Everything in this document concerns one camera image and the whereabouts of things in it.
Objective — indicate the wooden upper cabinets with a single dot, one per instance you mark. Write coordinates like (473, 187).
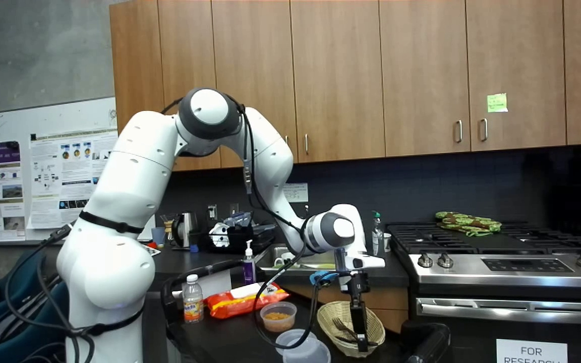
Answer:
(360, 79)

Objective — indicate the spray bottle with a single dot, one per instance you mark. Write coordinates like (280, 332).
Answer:
(376, 234)

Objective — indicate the green yellow cloth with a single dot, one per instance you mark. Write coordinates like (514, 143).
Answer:
(468, 225)

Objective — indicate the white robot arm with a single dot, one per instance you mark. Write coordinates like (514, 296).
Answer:
(102, 262)

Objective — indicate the plastic container with orange food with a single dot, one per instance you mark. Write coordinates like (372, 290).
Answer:
(280, 318)

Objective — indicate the clear plastic lid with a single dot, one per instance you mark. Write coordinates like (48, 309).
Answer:
(309, 352)
(294, 337)

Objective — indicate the orange snack bag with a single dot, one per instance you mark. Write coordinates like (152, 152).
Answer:
(243, 299)

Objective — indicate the woven wicker basket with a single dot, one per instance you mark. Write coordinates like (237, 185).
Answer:
(337, 325)

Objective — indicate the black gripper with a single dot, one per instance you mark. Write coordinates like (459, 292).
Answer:
(357, 286)

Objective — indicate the stainless gas stove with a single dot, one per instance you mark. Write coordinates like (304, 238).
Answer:
(510, 296)

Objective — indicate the green sticky note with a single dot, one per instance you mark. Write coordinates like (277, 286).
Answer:
(498, 104)

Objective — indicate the white paper sign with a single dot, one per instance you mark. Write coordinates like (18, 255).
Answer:
(297, 192)

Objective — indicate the orange drink bottle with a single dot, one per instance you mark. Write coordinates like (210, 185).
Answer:
(192, 299)

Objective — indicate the purple soap pump bottle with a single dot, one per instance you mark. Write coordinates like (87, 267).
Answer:
(249, 265)

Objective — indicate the wall poster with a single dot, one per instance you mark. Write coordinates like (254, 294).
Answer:
(64, 173)

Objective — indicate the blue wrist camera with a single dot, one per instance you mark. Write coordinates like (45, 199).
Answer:
(324, 277)

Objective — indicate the stainless steel sink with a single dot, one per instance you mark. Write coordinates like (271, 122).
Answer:
(277, 255)

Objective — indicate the black dish rack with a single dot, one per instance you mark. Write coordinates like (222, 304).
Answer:
(233, 234)

